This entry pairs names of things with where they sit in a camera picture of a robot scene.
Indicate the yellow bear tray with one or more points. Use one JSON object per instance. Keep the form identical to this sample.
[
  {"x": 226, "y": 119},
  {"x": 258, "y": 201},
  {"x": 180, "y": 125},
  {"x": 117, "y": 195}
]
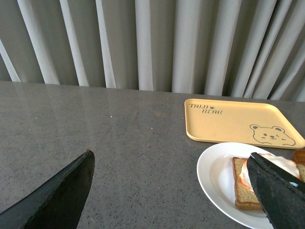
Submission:
[{"x": 257, "y": 124}]

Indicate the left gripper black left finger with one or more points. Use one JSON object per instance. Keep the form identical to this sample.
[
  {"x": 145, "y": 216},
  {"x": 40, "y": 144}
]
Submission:
[{"x": 56, "y": 204}]

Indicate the white round plate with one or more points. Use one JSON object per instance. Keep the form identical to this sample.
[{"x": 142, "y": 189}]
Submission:
[{"x": 215, "y": 175}]

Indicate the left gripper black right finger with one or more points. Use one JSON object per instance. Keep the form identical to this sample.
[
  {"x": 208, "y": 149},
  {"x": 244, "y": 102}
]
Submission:
[{"x": 281, "y": 194}]

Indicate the bread slice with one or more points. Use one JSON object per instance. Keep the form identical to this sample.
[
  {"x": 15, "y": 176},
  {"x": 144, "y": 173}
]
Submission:
[
  {"x": 245, "y": 199},
  {"x": 299, "y": 156}
]

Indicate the fried egg filling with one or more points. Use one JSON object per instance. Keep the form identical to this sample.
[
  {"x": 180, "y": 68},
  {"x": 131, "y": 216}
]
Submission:
[{"x": 285, "y": 164}]

